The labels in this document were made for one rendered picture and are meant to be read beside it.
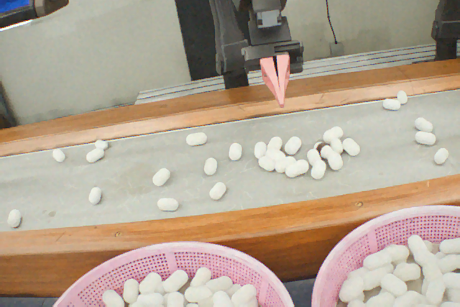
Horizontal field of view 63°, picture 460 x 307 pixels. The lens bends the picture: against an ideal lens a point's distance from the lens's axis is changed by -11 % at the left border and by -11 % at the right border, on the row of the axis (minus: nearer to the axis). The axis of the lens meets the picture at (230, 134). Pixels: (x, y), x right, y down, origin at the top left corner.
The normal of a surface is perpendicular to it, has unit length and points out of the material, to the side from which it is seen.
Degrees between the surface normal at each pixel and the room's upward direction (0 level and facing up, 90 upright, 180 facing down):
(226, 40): 80
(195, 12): 86
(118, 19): 90
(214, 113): 45
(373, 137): 0
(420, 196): 0
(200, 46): 86
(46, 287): 90
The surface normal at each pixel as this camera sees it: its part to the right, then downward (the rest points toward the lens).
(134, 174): -0.17, -0.87
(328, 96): -0.13, -0.29
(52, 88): 0.07, 0.47
